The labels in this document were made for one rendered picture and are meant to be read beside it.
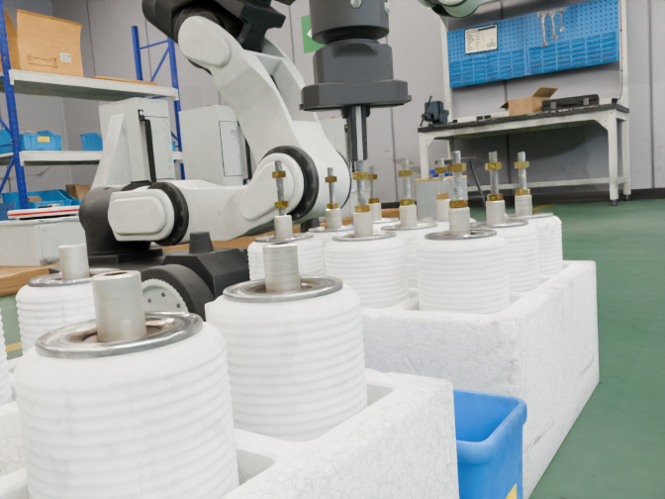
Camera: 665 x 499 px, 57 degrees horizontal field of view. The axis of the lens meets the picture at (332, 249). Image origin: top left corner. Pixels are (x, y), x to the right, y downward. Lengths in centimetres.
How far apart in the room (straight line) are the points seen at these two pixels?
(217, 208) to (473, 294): 77
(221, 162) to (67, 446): 321
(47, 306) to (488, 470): 36
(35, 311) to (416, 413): 31
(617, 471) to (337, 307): 45
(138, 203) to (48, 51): 477
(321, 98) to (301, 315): 38
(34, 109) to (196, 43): 900
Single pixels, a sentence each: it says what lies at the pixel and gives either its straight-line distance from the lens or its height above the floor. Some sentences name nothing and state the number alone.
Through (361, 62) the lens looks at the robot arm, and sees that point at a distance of 70.
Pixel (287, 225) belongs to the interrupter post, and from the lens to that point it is 77.
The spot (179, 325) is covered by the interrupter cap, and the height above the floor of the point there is 25.
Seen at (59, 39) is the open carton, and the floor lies 178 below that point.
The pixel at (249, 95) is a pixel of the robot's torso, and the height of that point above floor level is 50.
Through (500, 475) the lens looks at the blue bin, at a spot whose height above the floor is 8.
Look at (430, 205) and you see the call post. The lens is 108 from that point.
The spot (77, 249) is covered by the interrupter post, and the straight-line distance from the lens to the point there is 56.
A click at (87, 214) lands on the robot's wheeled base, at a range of 159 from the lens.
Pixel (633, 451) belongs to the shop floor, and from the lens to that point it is 78.
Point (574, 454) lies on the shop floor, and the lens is 76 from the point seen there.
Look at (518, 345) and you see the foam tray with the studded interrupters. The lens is 59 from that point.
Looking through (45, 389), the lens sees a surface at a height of 24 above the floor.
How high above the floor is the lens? 31
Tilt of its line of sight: 6 degrees down
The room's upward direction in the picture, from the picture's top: 4 degrees counter-clockwise
